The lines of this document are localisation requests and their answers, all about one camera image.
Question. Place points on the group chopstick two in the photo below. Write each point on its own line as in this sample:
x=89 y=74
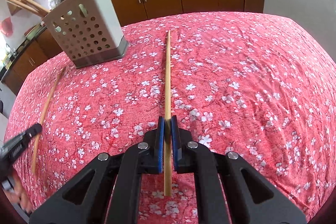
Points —
x=26 y=7

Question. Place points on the red floral tablecloth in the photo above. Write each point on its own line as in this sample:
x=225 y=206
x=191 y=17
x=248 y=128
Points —
x=256 y=84

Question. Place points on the person's left hand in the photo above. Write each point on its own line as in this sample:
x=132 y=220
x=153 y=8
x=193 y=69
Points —
x=19 y=195

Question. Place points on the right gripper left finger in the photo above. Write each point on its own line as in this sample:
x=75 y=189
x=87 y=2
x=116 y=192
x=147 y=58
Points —
x=107 y=189

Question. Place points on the perforated beige utensil holder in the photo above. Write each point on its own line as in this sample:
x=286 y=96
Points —
x=88 y=31

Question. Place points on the green basin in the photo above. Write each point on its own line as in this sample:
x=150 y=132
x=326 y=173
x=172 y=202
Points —
x=33 y=32

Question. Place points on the red plastic bag on wall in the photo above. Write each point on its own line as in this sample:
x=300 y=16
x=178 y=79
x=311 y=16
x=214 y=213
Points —
x=6 y=27

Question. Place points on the group chopstick five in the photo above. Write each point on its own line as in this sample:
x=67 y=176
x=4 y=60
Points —
x=167 y=138

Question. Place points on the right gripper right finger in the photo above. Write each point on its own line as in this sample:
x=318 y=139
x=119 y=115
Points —
x=228 y=189

